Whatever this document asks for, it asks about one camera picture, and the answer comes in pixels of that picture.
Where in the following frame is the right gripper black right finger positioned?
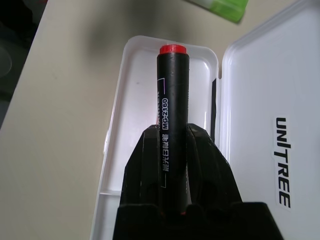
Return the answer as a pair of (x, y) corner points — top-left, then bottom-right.
(185, 122), (243, 205)

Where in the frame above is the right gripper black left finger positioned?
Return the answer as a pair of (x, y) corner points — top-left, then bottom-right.
(119, 126), (161, 206)

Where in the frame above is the black marker with red cap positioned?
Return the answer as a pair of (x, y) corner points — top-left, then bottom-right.
(156, 44), (191, 216)

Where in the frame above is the white plastic pencil case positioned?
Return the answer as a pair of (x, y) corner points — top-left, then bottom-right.
(88, 0), (320, 240)

